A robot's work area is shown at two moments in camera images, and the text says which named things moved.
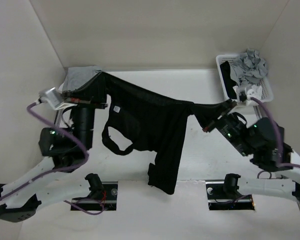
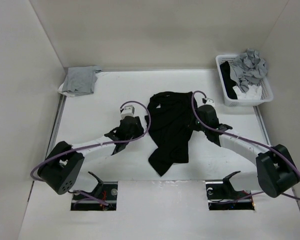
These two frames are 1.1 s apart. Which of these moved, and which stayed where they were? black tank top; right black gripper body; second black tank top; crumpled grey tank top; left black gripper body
Moved: black tank top; right black gripper body; left black gripper body
Stayed: crumpled grey tank top; second black tank top
